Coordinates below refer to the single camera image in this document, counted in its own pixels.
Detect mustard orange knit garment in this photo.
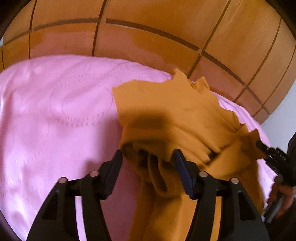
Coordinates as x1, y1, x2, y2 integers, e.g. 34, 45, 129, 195
112, 69, 264, 240

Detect person's right hand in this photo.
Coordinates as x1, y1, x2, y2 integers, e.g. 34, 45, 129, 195
267, 182, 296, 219

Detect pink quilted bedspread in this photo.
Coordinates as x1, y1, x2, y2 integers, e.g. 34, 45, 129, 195
1, 55, 274, 240

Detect wooden panelled headboard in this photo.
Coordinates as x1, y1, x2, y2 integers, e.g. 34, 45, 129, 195
1, 1, 295, 123

